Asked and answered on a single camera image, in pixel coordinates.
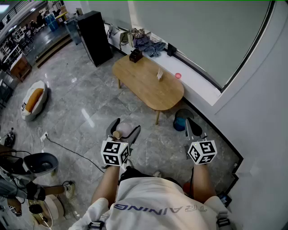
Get black bin with blue bag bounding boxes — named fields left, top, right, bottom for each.
left=173, top=108, right=195, bottom=132

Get wooden oval coffee table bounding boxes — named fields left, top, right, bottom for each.
left=112, top=54, right=185, bottom=125

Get person's right forearm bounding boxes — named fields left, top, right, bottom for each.
left=192, top=163, right=217, bottom=204

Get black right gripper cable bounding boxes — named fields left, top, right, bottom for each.
left=189, top=167, right=195, bottom=199

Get tall black cabinet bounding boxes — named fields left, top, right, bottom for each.
left=76, top=10, right=113, bottom=68

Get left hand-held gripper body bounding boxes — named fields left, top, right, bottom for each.
left=100, top=135, right=134, bottom=169

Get gray round container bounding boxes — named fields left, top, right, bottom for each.
left=23, top=152, right=59, bottom=176

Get brown wooden side cabinet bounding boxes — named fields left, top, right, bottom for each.
left=9, top=54, right=32, bottom=83

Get small black floor device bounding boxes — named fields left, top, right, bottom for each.
left=4, top=127, right=17, bottom=148

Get stack of blue crates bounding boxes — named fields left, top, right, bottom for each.
left=44, top=12, right=59, bottom=32

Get person's white shirt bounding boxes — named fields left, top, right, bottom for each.
left=74, top=177, right=233, bottom=230

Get dark wooden box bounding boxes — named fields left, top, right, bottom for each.
left=129, top=49, right=144, bottom=63

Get blue cloth in black box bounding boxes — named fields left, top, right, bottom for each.
left=216, top=191, right=233, bottom=208

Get beige canvas bag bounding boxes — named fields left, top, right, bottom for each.
left=118, top=29, right=135, bottom=50

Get black floor cable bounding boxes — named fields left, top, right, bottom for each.
left=45, top=136, right=105, bottom=173

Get person's black shorts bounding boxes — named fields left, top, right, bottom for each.
left=118, top=166, right=156, bottom=184

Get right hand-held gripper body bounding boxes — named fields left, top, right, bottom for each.
left=184, top=131, right=218, bottom=166

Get person's left forearm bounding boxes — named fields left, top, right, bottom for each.
left=90, top=165, right=121, bottom=208

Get white pet bed orange cushion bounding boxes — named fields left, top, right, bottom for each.
left=21, top=80, right=49, bottom=122

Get pile of blue clothes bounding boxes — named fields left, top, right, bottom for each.
left=132, top=29, right=167, bottom=58

